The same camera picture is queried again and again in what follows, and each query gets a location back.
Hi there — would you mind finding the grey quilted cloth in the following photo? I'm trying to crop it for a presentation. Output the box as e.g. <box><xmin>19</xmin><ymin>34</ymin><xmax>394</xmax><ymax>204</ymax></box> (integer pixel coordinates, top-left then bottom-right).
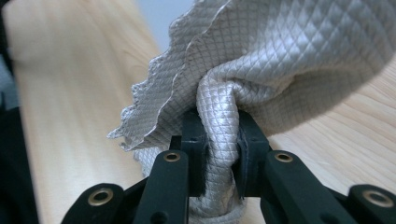
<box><xmin>106</xmin><ymin>0</ymin><xmax>396</xmax><ymax>224</ymax></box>

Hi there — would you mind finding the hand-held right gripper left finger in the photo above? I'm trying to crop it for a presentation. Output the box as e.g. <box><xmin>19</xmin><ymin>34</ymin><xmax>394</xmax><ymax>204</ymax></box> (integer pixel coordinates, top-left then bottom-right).
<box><xmin>168</xmin><ymin>107</ymin><xmax>209</xmax><ymax>199</ymax></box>

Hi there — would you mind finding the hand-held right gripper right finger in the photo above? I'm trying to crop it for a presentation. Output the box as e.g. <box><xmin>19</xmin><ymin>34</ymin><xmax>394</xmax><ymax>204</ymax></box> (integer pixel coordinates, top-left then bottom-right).
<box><xmin>233</xmin><ymin>109</ymin><xmax>273</xmax><ymax>199</ymax></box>

